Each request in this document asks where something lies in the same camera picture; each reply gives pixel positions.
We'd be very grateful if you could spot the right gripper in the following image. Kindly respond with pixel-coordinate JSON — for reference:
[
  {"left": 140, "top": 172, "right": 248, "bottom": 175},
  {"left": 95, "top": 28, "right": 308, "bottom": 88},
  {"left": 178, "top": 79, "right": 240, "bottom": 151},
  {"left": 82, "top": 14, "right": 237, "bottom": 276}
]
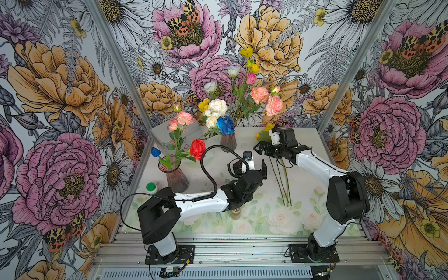
[{"left": 253, "top": 140, "right": 287, "bottom": 161}]

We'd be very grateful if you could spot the yellow ranunculus flower stem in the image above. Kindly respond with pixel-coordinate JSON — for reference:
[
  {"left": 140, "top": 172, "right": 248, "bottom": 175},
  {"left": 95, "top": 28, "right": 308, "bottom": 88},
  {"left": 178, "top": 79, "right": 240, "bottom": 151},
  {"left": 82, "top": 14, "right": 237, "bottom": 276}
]
[{"left": 279, "top": 159, "right": 292, "bottom": 207}]

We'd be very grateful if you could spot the large sunflower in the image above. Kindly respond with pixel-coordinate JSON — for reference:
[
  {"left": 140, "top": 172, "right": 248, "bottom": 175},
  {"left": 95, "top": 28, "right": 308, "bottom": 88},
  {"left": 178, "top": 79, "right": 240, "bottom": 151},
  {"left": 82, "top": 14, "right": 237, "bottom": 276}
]
[{"left": 255, "top": 122, "right": 275, "bottom": 143}]

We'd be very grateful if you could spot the ribbed glass vase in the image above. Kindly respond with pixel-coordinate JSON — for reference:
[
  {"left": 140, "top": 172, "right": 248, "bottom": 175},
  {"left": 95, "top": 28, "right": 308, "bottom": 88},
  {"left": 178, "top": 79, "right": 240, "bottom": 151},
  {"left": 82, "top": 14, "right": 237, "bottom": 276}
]
[
  {"left": 220, "top": 132, "right": 237, "bottom": 152},
  {"left": 158, "top": 155, "right": 189, "bottom": 193}
]

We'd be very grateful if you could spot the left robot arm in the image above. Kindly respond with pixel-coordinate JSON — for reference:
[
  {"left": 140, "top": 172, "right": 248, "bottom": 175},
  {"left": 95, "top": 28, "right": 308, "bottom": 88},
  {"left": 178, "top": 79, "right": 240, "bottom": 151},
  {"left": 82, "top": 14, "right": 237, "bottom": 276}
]
[{"left": 137, "top": 161, "right": 267, "bottom": 264}]

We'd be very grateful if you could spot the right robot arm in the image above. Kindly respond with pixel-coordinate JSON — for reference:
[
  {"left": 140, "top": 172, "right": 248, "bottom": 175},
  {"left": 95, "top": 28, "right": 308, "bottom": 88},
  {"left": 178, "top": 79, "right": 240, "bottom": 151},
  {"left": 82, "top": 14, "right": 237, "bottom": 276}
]
[{"left": 254, "top": 128, "right": 371, "bottom": 263}]

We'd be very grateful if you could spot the small glass spice jar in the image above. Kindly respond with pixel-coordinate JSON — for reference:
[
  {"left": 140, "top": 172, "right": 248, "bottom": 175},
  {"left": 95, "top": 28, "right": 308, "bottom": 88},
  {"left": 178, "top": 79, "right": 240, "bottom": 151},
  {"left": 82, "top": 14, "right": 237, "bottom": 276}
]
[{"left": 231, "top": 208, "right": 241, "bottom": 221}]

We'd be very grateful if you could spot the pink rose bunch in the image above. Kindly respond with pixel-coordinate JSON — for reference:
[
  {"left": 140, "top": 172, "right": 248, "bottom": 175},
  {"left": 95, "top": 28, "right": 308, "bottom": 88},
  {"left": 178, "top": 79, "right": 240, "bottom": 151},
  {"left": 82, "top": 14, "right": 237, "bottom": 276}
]
[{"left": 241, "top": 72, "right": 283, "bottom": 118}]

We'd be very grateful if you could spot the floral table mat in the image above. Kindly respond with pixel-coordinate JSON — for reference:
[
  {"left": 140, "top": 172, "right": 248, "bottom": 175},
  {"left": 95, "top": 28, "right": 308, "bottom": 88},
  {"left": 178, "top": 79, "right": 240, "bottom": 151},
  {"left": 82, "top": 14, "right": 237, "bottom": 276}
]
[{"left": 122, "top": 167, "right": 361, "bottom": 237}]

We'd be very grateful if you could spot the blue rose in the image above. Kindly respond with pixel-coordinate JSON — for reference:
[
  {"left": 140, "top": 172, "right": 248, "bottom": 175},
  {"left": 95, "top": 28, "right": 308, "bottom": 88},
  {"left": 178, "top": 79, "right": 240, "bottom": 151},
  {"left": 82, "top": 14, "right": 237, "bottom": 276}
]
[{"left": 203, "top": 115, "right": 235, "bottom": 140}]

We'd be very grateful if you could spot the red rose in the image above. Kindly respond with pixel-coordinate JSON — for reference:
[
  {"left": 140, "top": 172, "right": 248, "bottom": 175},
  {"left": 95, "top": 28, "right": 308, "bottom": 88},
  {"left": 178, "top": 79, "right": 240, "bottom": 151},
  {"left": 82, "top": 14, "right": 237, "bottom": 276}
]
[{"left": 190, "top": 139, "right": 207, "bottom": 161}]

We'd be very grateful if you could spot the white rose bunch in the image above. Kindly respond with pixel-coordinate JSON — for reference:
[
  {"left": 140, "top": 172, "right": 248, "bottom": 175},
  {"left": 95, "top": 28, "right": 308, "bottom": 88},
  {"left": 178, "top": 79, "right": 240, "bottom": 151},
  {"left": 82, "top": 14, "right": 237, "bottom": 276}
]
[{"left": 199, "top": 81, "right": 228, "bottom": 130}]

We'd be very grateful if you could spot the small yellow wildflower sprig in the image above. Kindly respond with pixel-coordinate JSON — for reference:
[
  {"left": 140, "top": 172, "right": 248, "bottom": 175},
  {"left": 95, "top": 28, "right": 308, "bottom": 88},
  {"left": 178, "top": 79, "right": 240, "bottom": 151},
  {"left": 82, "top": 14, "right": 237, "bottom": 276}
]
[{"left": 239, "top": 47, "right": 260, "bottom": 74}]

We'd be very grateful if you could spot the grey metal case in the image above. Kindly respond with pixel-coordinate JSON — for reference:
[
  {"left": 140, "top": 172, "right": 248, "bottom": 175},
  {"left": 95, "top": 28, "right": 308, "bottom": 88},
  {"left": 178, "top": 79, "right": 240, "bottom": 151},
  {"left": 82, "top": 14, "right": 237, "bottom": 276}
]
[{"left": 151, "top": 119, "right": 203, "bottom": 155}]

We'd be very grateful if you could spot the pink carnation stem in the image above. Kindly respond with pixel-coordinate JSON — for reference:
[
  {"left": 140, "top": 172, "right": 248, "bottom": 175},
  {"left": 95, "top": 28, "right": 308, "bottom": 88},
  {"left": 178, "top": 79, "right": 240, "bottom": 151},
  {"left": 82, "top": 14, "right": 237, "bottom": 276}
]
[{"left": 167, "top": 103, "right": 196, "bottom": 169}]

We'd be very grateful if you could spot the small blue rosebud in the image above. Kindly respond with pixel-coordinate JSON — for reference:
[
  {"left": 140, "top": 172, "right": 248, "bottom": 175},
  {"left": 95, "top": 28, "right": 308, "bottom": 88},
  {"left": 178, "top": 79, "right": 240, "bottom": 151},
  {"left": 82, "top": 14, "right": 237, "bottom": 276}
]
[{"left": 150, "top": 147, "right": 161, "bottom": 158}]

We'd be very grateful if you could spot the green cap white bottle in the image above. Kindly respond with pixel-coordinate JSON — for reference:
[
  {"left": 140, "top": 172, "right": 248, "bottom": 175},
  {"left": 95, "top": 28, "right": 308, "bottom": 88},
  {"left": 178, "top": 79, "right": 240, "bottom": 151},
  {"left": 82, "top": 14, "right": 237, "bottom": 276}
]
[{"left": 146, "top": 183, "right": 159, "bottom": 195}]

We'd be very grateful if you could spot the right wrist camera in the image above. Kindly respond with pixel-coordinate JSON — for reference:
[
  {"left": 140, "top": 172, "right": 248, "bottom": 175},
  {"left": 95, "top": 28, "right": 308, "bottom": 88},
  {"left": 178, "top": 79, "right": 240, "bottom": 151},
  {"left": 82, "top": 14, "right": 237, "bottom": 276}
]
[{"left": 268, "top": 128, "right": 281, "bottom": 146}]

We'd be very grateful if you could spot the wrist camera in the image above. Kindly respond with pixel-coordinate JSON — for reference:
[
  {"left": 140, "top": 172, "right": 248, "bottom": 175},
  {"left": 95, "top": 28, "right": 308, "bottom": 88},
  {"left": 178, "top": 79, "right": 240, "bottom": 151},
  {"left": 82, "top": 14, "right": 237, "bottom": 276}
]
[
  {"left": 241, "top": 151, "right": 255, "bottom": 173},
  {"left": 268, "top": 128, "right": 281, "bottom": 146}
]

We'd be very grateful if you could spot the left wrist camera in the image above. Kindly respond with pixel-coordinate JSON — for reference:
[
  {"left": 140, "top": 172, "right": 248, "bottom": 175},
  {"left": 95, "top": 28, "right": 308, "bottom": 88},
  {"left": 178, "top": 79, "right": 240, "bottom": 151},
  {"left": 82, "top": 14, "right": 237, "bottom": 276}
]
[{"left": 241, "top": 151, "right": 255, "bottom": 173}]

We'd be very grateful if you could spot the aluminium rail frame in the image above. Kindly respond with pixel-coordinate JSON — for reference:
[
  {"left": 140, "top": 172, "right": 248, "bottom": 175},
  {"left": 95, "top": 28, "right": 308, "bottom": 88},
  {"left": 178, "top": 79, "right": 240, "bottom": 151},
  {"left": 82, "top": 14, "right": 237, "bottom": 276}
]
[{"left": 88, "top": 233, "right": 399, "bottom": 280}]

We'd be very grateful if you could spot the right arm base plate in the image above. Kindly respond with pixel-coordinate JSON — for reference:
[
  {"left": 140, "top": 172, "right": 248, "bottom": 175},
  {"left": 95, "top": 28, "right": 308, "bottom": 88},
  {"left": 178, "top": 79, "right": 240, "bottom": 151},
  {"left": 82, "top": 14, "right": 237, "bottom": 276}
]
[{"left": 289, "top": 243, "right": 340, "bottom": 263}]

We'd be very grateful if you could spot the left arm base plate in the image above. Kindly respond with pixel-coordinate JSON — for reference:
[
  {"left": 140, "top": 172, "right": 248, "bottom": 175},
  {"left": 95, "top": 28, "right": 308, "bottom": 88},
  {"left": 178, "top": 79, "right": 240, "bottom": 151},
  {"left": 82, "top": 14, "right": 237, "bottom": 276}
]
[{"left": 145, "top": 245, "right": 196, "bottom": 265}]

